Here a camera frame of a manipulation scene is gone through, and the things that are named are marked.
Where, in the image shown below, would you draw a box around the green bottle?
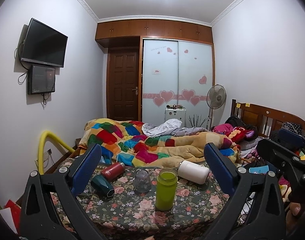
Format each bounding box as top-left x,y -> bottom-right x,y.
155,168 -> 178,211

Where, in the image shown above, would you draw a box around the dark teal hexagonal cup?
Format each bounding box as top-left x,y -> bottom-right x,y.
91,174 -> 114,198

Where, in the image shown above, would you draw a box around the clear glass cup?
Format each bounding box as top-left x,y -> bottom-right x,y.
134,169 -> 151,193

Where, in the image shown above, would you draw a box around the wooden headboard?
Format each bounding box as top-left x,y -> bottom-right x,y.
231,99 -> 305,137

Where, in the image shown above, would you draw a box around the light blue booklet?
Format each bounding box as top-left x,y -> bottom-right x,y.
249,165 -> 269,174

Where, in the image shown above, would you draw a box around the red plush toy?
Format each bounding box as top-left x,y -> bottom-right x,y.
228,127 -> 255,144

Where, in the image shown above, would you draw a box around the white thermos bottle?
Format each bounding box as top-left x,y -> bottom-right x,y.
177,160 -> 210,185

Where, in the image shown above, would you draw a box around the standing electric fan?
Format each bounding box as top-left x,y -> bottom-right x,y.
206,84 -> 226,130

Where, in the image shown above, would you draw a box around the red thermos bottle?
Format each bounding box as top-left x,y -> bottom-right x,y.
100,162 -> 125,181

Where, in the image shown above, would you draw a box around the floral bed cover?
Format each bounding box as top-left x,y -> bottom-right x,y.
77,167 -> 229,239

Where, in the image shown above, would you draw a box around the white small cabinet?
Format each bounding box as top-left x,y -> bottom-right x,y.
165,105 -> 186,127

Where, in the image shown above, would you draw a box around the colourful patchwork blanket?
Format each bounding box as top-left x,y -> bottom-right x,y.
78,118 -> 240,167

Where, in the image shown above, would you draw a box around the grey white crumpled sheet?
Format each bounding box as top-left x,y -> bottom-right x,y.
141,119 -> 208,137

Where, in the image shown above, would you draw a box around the frosted sliding wardrobe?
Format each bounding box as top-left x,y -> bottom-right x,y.
142,39 -> 213,127

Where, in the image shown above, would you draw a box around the brown wooden door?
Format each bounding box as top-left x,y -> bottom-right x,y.
106,48 -> 139,121

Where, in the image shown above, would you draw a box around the wooden overhead cabinets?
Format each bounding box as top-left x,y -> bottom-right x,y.
95,19 -> 213,48

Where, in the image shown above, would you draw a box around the yellow padded rail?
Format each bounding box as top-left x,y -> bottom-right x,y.
37,130 -> 75,174

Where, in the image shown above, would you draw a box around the small black wall monitor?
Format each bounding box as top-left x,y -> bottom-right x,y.
27,65 -> 55,95

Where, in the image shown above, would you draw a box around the wall mounted television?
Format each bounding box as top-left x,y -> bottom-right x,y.
20,18 -> 68,68

